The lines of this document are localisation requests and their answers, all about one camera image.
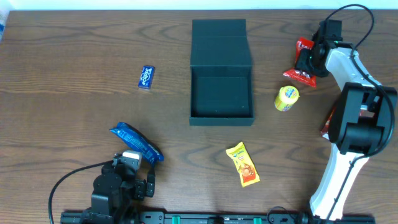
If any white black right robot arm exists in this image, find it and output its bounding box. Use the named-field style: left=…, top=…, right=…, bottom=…
left=295, top=40, right=397, bottom=223

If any blue Eclipse mint tin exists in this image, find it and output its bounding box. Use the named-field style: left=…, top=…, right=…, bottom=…
left=138, top=65, right=155, bottom=90

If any white blue object at edge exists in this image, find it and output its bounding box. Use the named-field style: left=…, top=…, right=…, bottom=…
left=0, top=8, right=9, bottom=40

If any dark green gift box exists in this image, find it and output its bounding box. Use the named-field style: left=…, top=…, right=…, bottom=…
left=189, top=19, right=254, bottom=126

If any blue cookie packet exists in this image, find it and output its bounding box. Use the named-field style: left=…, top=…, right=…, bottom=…
left=110, top=122, right=165, bottom=167

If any yellow Julie's peanut butter packet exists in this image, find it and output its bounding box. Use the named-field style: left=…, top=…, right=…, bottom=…
left=226, top=142, right=261, bottom=187

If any red Hello Panda box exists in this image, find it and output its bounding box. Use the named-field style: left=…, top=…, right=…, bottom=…
left=320, top=108, right=335, bottom=140

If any yellow Mentos candy bottle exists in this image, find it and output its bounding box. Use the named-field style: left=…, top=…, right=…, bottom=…
left=274, top=85, right=300, bottom=111

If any black mounting rail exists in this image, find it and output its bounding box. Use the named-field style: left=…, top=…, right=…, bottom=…
left=60, top=211, right=376, bottom=224

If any red Hacks candy bag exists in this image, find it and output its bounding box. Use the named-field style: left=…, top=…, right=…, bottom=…
left=283, top=37, right=317, bottom=88

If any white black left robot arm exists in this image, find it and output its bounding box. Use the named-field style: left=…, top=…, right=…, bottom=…
left=79, top=155, right=155, bottom=223

